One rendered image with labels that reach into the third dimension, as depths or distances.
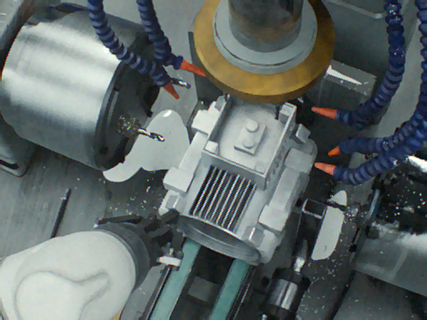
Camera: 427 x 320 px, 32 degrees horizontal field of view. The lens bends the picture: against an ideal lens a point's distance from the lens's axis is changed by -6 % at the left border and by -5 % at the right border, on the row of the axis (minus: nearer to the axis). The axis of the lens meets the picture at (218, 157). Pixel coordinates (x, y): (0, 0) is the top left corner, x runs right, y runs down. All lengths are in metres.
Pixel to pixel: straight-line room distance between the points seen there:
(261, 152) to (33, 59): 0.38
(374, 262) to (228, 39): 0.41
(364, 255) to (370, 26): 0.36
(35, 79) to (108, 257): 0.47
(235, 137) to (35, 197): 0.51
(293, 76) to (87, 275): 0.37
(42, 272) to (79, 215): 0.73
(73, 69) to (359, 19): 0.45
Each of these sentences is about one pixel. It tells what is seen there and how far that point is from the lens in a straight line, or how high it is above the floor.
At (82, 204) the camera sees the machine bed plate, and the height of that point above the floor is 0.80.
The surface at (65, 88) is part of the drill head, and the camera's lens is 1.17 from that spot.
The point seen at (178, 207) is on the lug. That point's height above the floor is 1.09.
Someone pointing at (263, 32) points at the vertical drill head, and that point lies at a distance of 0.88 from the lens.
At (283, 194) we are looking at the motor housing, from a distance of 1.16.
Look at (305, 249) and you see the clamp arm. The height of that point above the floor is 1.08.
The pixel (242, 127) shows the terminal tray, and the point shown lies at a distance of 1.13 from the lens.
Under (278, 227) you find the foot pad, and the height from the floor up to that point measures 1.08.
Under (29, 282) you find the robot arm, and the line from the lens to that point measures 0.74.
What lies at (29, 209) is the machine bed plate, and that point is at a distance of 1.49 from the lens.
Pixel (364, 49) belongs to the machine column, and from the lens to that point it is 1.27.
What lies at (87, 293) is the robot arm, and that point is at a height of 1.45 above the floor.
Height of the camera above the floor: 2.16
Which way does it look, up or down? 68 degrees down
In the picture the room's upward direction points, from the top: 6 degrees counter-clockwise
